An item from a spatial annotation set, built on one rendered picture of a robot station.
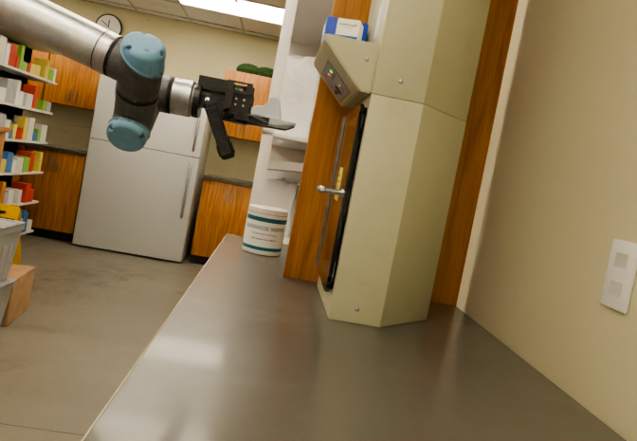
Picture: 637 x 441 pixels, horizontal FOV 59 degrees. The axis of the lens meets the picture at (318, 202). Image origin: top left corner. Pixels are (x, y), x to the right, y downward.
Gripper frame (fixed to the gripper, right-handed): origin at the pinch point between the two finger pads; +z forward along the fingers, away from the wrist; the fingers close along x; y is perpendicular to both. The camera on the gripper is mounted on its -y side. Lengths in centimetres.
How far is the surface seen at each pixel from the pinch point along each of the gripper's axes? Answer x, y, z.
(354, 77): -5.0, 12.2, 11.2
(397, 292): -2.0, -30.0, 29.1
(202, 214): 496, -77, -68
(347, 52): -5.0, 16.7, 8.8
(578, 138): -8, 8, 58
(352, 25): 3.7, 24.5, 9.5
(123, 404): -56, -37, -13
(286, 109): 138, 17, 0
